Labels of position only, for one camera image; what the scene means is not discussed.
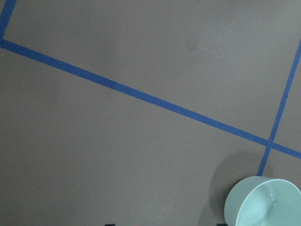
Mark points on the pale green ceramic bowl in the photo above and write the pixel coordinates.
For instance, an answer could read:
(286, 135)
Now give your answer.
(262, 201)

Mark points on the brown paper table cover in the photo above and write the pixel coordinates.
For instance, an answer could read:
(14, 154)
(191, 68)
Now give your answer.
(144, 112)

